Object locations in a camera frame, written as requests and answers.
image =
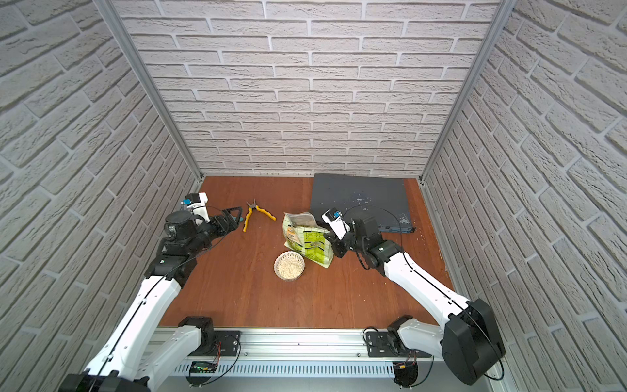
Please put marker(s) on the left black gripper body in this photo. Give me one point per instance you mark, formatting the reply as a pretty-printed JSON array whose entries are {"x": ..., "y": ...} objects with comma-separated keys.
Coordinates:
[{"x": 224, "y": 220}]

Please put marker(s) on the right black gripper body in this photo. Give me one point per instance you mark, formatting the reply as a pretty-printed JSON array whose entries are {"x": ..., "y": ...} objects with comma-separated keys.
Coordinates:
[{"x": 340, "y": 244}]

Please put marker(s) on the green oats bag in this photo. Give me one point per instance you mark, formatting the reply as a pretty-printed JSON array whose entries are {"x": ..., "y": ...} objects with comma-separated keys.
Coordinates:
[{"x": 304, "y": 236}]

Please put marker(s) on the white lattice breakfast bowl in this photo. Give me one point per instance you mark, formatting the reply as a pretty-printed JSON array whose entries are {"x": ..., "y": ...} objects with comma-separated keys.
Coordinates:
[{"x": 289, "y": 266}]

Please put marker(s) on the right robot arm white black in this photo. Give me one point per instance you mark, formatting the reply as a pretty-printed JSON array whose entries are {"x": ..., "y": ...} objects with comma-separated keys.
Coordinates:
[{"x": 465, "y": 334}]

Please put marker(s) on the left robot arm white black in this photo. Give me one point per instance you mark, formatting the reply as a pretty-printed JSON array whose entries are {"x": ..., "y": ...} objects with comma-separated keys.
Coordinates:
[{"x": 121, "y": 365}]

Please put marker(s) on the left controller board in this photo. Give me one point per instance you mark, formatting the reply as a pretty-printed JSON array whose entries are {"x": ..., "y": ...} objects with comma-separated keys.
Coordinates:
[{"x": 200, "y": 373}]

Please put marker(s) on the controller board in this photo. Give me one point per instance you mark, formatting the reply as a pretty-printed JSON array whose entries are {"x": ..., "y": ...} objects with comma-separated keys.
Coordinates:
[
  {"x": 405, "y": 374},
  {"x": 200, "y": 373}
]

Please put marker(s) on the right controller board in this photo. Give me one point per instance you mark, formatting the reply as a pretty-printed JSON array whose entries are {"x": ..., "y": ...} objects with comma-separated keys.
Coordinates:
[{"x": 405, "y": 374}]

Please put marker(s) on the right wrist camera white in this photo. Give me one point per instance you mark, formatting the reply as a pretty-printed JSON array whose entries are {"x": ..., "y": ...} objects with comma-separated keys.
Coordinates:
[{"x": 335, "y": 220}]

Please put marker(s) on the dark grey network switch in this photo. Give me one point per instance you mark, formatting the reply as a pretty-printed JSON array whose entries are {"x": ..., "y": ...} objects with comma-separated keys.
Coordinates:
[{"x": 385, "y": 199}]

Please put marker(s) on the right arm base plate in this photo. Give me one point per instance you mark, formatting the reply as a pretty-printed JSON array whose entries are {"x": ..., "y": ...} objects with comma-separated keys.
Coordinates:
[{"x": 382, "y": 344}]

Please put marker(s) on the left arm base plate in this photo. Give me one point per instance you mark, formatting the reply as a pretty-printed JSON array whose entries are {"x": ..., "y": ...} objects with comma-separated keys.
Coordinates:
[{"x": 226, "y": 343}]

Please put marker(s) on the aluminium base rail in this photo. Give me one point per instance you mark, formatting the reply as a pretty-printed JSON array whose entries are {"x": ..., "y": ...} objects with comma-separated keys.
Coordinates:
[{"x": 267, "y": 344}]

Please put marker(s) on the right aluminium frame post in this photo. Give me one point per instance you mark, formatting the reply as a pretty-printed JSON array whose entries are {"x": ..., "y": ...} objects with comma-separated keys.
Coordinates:
[{"x": 498, "y": 23}]

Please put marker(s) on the aluminium frame post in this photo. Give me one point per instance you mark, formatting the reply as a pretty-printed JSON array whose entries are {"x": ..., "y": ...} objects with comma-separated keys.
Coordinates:
[
  {"x": 124, "y": 39},
  {"x": 498, "y": 23}
]

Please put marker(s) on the left aluminium frame post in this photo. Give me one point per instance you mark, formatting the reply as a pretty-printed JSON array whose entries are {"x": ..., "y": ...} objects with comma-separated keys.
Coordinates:
[{"x": 124, "y": 39}]

